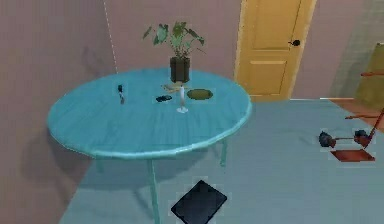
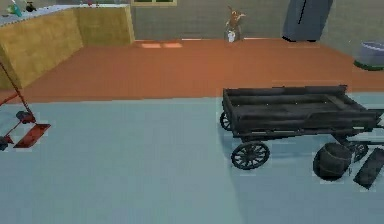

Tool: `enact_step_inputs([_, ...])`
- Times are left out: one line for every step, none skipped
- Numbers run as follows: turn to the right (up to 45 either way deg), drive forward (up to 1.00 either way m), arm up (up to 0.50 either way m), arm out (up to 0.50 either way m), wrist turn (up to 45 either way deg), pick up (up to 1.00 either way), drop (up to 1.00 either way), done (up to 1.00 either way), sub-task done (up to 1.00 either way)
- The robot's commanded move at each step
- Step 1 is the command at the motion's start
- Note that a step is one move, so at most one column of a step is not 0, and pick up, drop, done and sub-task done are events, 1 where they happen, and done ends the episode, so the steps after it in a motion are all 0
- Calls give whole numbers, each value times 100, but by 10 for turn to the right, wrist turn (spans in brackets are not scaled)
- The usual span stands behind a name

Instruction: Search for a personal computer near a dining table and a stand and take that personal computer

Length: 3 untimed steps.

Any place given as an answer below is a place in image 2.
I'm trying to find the black wooden wagon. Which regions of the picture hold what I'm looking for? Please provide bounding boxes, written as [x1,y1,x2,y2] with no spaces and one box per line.
[219,85,384,171]

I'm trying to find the dark grey fridge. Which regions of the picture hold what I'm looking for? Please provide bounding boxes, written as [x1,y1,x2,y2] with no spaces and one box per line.
[281,0,334,43]

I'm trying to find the black barrel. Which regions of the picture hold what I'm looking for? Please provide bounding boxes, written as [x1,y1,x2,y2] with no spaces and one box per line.
[312,142,353,182]

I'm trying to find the yellow kitchen counter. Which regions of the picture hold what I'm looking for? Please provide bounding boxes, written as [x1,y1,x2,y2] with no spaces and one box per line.
[0,3,136,90]

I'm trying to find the black flat plank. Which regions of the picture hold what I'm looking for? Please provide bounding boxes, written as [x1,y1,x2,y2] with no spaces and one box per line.
[353,147,384,190]

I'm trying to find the grey bin with green base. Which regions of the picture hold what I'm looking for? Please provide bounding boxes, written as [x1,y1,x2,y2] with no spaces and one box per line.
[353,40,384,71]

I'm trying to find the teal bottle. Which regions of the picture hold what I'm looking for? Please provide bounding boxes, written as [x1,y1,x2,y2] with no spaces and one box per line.
[6,0,23,18]

